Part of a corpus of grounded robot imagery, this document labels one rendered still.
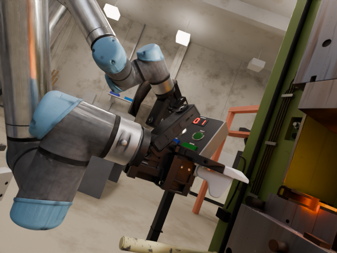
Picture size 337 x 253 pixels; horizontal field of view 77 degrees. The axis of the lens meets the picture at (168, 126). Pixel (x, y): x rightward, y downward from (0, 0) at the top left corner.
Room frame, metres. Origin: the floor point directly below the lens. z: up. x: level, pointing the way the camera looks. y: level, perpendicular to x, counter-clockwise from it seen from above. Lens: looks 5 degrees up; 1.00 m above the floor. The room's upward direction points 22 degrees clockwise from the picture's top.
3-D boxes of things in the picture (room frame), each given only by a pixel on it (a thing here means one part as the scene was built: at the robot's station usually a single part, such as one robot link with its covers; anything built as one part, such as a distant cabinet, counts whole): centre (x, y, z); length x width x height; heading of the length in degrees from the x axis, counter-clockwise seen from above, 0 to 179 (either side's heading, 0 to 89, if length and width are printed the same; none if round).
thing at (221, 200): (6.88, -2.13, 0.42); 2.20 x 1.78 x 0.83; 177
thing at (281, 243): (0.53, -0.35, 0.87); 0.04 x 0.03 x 0.03; 113
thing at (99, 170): (3.54, 0.80, 0.33); 1.24 x 0.64 x 0.66; 0
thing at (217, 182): (0.38, -0.12, 0.97); 0.09 x 0.03 x 0.06; 77
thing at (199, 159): (0.38, -0.07, 0.99); 0.09 x 0.05 x 0.02; 77
